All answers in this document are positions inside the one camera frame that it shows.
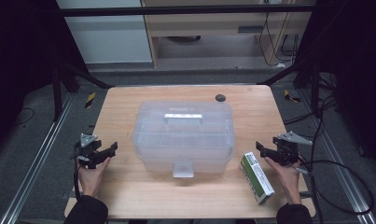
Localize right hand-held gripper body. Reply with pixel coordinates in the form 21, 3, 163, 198
272, 131, 313, 166

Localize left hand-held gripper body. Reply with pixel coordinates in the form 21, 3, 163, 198
73, 133, 104, 170

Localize green and white carton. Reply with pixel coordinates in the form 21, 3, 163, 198
239, 151, 275, 205

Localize clear plastic storage box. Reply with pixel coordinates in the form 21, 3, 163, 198
132, 100, 236, 179

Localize person's left hand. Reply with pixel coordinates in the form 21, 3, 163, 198
77, 157, 112, 198

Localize person's right hand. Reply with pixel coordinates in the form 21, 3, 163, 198
264, 157, 302, 205

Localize yellow black striped tape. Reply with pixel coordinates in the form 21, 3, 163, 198
84, 91, 97, 109
283, 89, 301, 104

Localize black metal stand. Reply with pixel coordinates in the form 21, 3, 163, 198
51, 59, 115, 122
257, 52, 323, 118

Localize white cabinet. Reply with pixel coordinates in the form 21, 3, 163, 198
55, 0, 153, 64

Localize black curtain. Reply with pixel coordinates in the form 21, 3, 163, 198
296, 0, 376, 174
0, 0, 88, 153

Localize light wooden desk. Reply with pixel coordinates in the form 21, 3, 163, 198
140, 0, 317, 68

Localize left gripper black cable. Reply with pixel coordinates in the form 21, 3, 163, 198
72, 155, 83, 201

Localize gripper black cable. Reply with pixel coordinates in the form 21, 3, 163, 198
72, 155, 83, 201
295, 166, 326, 224

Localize black floor cable bundle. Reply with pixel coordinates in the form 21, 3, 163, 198
283, 94, 339, 126

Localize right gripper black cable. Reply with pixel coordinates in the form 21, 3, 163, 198
295, 166, 326, 224

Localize aluminium floor rail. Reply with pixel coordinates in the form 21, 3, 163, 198
297, 90, 376, 224
0, 92, 77, 224

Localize thin black floor cable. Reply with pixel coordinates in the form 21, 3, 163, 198
12, 106, 36, 127

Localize black looped floor cable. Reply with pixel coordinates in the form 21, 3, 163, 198
300, 160, 375, 216

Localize black hanging desk cables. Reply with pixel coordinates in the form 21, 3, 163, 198
258, 12, 301, 68

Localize black horizontal frame bar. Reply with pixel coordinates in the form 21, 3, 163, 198
59, 4, 316, 18

